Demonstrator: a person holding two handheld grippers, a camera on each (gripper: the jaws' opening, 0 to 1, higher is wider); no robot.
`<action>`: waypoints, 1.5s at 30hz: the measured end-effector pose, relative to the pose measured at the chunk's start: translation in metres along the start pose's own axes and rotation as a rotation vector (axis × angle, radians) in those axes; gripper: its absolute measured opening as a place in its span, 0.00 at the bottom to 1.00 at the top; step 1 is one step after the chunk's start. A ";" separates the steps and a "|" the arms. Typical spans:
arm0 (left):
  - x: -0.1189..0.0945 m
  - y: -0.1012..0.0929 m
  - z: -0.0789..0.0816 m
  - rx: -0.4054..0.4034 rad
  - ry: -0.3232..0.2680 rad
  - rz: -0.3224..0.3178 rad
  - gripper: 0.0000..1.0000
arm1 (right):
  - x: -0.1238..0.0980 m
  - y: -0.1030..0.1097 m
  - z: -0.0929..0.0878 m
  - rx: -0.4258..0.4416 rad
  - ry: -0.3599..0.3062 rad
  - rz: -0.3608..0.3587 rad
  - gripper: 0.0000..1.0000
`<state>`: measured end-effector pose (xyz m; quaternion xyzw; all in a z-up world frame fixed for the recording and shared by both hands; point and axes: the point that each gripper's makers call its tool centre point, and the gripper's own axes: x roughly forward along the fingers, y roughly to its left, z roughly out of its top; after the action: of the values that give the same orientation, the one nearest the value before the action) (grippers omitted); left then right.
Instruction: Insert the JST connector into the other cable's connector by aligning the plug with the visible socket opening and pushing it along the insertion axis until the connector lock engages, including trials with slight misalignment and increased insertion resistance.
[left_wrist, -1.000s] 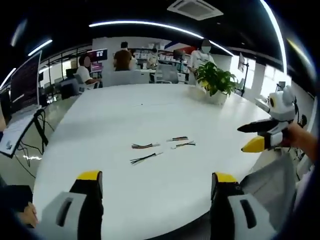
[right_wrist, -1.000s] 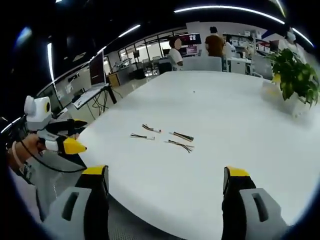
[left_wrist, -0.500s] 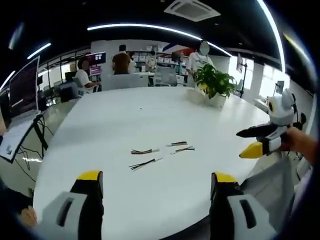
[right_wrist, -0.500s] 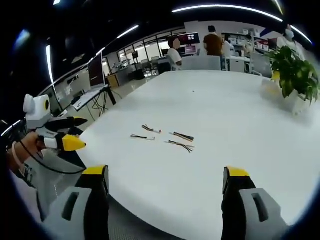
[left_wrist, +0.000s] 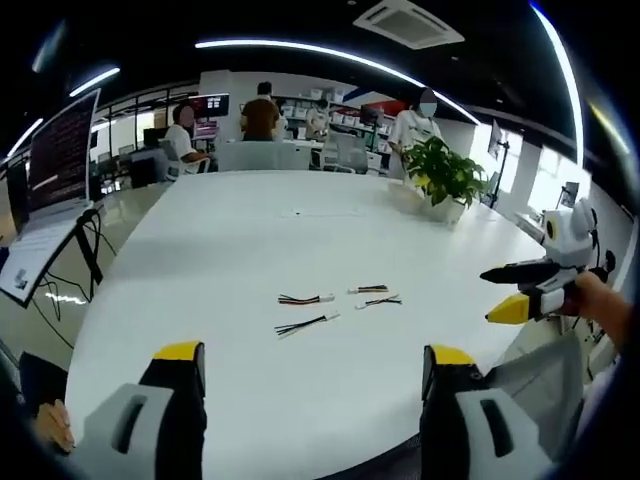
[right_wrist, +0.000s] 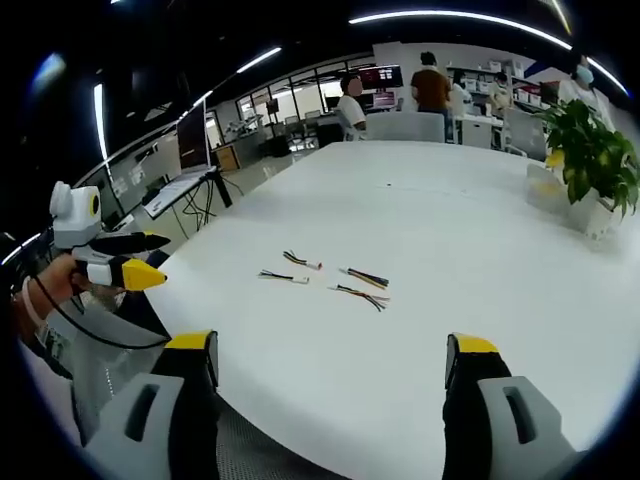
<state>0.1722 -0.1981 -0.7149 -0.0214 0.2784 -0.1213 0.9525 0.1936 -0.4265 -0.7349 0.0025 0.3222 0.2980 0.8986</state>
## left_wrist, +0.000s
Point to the wall screen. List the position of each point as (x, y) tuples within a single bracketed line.
[(210, 112)]

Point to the green potted plant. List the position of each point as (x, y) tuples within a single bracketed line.
[(445, 167)]

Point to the ceiling air conditioner vent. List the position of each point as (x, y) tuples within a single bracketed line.
[(409, 22)]

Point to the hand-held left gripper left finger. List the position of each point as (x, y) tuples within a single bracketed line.
[(150, 400)]

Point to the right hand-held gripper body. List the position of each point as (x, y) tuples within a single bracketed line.
[(567, 235)]

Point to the long ceiling light strip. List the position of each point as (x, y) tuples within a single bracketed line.
[(320, 52)]

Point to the grey mesh office chair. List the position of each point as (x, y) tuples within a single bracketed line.
[(350, 152)]

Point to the white plant pot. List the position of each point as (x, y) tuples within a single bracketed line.
[(442, 207)]

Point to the monitor on black pole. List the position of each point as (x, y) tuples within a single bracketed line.
[(497, 150)]

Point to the person's right hand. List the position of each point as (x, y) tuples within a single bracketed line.
[(587, 295)]

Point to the large computer monitor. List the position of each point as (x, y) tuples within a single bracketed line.
[(62, 150)]

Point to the black monitor stand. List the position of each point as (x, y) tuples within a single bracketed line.
[(90, 250)]

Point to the tilted white screen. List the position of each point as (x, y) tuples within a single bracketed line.
[(32, 252)]

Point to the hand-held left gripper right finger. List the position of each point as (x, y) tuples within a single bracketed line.
[(465, 415)]

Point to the small dark monitor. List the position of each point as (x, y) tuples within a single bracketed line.
[(372, 116)]

